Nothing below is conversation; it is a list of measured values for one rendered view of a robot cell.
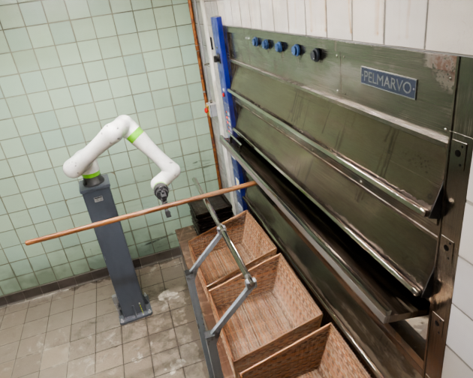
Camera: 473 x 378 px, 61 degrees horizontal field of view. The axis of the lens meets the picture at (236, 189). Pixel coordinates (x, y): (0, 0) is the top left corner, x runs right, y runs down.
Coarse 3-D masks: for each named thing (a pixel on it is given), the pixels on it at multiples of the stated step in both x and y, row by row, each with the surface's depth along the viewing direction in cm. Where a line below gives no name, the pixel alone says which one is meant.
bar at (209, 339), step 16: (208, 208) 235; (224, 240) 203; (192, 272) 217; (192, 288) 221; (192, 304) 227; (240, 304) 174; (224, 320) 175; (208, 336) 175; (208, 352) 244; (208, 368) 249
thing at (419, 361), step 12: (264, 192) 249; (360, 300) 157; (372, 312) 149; (384, 324) 143; (396, 324) 139; (408, 324) 139; (396, 336) 137; (408, 336) 134; (420, 336) 133; (408, 348) 131; (420, 348) 129; (420, 360) 126
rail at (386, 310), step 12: (228, 144) 249; (240, 156) 228; (252, 168) 211; (264, 180) 196; (276, 192) 183; (288, 204) 172; (300, 216) 162; (348, 276) 128; (360, 288) 122; (372, 300) 117; (384, 312) 112
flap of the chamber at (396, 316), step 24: (264, 168) 218; (288, 192) 189; (288, 216) 169; (312, 216) 167; (312, 240) 150; (336, 240) 150; (336, 264) 135; (360, 264) 136; (384, 288) 124; (408, 312) 114
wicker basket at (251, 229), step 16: (224, 224) 290; (240, 224) 295; (256, 224) 274; (192, 240) 287; (208, 240) 291; (240, 240) 300; (256, 240) 274; (192, 256) 284; (208, 256) 291; (224, 256) 289; (240, 256) 286; (256, 256) 274; (272, 256) 247; (208, 272) 274; (224, 272) 272; (240, 272) 243; (208, 288) 240
